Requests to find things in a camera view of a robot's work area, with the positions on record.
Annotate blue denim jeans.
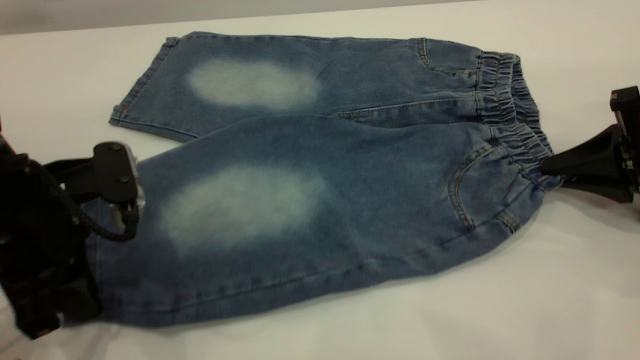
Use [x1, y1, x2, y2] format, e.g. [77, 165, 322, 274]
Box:
[82, 31, 564, 328]

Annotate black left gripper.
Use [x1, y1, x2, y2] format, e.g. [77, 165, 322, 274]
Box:
[0, 135, 147, 341]

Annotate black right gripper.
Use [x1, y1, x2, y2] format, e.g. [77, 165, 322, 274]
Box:
[542, 86, 640, 204]

